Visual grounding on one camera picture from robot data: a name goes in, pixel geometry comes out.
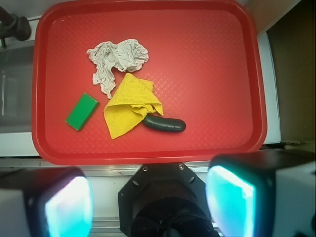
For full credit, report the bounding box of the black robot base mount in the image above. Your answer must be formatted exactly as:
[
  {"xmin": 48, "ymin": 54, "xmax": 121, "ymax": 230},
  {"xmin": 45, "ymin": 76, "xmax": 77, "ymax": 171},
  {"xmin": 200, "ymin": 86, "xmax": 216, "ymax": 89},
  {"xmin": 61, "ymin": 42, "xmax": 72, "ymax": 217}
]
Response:
[{"xmin": 118, "ymin": 163, "xmax": 219, "ymax": 237}]

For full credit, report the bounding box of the dark green toy cucumber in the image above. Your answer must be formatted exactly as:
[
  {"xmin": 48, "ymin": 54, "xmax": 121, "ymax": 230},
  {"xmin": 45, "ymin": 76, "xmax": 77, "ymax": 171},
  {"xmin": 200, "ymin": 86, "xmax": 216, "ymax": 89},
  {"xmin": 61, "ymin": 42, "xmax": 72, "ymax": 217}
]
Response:
[{"xmin": 142, "ymin": 114, "xmax": 186, "ymax": 132}]

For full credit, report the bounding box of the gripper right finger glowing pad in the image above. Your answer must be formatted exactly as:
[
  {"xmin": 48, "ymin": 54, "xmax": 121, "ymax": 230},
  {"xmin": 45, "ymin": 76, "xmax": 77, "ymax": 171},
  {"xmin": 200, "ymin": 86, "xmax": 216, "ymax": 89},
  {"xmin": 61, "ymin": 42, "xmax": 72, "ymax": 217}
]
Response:
[{"xmin": 206, "ymin": 150, "xmax": 316, "ymax": 237}]

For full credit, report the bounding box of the crumpled white grey cloth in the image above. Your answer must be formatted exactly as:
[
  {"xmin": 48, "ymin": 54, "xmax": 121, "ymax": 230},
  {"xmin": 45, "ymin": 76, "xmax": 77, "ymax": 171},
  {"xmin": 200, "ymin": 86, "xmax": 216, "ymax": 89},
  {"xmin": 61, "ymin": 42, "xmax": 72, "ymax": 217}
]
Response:
[{"xmin": 86, "ymin": 39, "xmax": 149, "ymax": 99}]

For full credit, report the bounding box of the dark clamp knob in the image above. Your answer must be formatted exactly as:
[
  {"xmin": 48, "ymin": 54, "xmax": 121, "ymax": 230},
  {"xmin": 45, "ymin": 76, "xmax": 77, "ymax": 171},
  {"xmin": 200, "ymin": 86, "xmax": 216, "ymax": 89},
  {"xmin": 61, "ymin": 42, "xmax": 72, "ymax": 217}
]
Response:
[{"xmin": 0, "ymin": 7, "xmax": 32, "ymax": 48}]

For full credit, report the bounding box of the yellow cloth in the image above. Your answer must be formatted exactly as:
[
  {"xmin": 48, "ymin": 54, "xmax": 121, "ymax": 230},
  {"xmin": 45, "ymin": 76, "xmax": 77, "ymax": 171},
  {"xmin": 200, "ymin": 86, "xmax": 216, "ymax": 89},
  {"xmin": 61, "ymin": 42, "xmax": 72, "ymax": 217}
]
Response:
[{"xmin": 104, "ymin": 73, "xmax": 164, "ymax": 139}]

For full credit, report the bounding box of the red plastic tray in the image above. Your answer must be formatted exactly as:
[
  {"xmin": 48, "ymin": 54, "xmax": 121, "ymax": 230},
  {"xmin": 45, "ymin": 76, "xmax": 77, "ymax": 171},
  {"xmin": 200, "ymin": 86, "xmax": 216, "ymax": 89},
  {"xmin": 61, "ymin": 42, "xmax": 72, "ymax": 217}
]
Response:
[{"xmin": 32, "ymin": 0, "xmax": 267, "ymax": 165}]

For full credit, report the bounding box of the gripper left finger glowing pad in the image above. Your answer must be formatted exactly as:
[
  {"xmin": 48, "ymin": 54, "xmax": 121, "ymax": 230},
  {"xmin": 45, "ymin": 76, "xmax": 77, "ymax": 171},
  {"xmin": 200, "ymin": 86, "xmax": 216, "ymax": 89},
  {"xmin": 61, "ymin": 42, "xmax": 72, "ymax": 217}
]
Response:
[{"xmin": 0, "ymin": 167, "xmax": 94, "ymax": 237}]

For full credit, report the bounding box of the green rectangular block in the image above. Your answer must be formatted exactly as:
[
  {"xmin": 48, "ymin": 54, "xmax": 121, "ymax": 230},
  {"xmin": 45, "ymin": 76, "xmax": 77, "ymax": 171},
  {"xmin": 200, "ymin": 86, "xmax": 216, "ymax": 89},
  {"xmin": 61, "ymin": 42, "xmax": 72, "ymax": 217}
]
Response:
[{"xmin": 65, "ymin": 93, "xmax": 99, "ymax": 131}]

